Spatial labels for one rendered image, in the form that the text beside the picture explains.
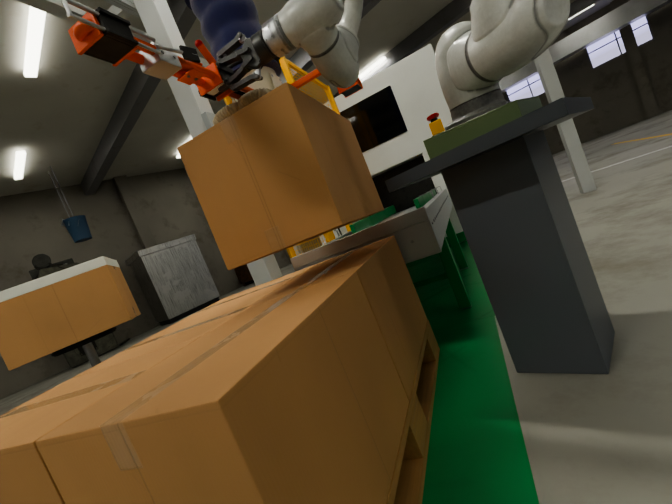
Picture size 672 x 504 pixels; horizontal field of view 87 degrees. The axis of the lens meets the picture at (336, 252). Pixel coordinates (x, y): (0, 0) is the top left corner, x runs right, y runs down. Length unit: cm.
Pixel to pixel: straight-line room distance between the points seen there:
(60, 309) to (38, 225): 798
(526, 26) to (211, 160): 86
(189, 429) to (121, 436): 13
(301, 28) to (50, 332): 204
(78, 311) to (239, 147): 164
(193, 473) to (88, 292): 196
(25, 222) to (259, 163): 952
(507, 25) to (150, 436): 107
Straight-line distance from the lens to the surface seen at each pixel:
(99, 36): 91
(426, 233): 157
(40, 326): 250
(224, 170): 110
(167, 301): 920
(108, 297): 242
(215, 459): 52
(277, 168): 101
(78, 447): 71
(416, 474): 107
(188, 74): 110
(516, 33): 105
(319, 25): 105
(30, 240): 1029
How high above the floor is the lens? 68
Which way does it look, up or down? 4 degrees down
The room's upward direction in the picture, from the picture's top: 22 degrees counter-clockwise
